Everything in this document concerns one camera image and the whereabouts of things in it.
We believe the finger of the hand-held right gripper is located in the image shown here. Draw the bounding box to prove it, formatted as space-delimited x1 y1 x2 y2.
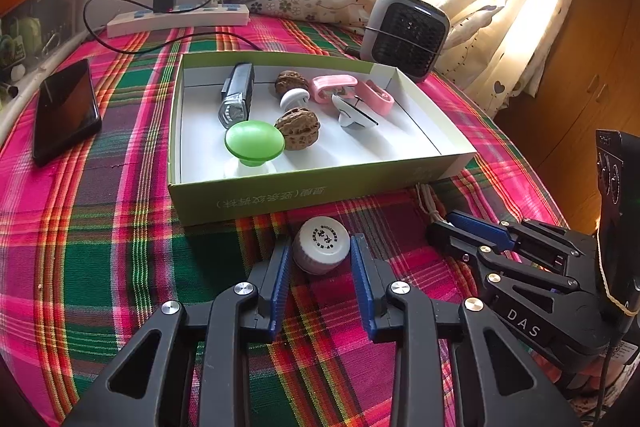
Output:
446 210 587 265
426 221 583 295

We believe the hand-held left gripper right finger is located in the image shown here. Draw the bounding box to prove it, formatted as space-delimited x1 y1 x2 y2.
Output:
350 234 568 427

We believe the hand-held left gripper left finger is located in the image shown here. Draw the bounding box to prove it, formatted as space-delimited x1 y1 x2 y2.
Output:
60 234 293 427

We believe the white USB cable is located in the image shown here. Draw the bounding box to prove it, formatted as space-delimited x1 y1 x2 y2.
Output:
415 183 446 223

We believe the small white capped bottle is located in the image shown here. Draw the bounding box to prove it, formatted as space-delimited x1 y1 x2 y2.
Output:
292 217 351 276

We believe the green and white cardboard box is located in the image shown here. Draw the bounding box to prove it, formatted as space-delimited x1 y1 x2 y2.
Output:
167 53 478 226

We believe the green mushroom-shaped massager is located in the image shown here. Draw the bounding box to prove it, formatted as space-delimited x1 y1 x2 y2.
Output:
223 120 286 178

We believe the pink cup-shaped holder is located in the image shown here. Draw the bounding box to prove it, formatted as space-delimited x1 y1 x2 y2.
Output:
361 80 393 116

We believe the brown walnut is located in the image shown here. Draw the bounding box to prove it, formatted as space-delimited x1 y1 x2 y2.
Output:
275 108 321 152
274 71 310 98

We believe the black round magnet disc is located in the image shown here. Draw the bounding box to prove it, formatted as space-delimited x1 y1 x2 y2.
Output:
332 92 379 129

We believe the small white mushroom-shaped knob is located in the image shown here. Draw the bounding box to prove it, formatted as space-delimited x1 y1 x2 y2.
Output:
279 88 313 112

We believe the pink clamp clip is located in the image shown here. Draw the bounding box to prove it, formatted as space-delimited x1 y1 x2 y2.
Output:
311 75 358 104

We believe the black bike light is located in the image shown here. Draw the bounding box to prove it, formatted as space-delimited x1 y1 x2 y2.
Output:
218 63 256 128

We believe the plaid blanket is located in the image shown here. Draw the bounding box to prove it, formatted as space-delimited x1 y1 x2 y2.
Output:
0 12 571 427

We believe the grey desktop heater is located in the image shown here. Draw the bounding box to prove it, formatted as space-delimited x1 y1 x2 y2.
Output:
360 0 451 84

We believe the wooden wardrobe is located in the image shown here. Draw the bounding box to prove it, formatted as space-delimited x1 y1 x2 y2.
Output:
492 0 640 233

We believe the cream heart-print curtain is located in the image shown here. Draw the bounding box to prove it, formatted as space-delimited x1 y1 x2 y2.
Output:
430 0 593 120

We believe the black smartphone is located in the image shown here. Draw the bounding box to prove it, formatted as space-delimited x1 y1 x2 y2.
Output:
32 58 103 166

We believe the floral cloth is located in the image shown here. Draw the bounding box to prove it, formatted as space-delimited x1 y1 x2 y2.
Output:
240 0 378 38

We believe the white power strip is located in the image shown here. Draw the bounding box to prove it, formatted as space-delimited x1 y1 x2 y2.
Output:
106 4 250 39

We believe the green ceramic mug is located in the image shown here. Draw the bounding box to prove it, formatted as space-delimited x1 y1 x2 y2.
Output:
0 17 43 68

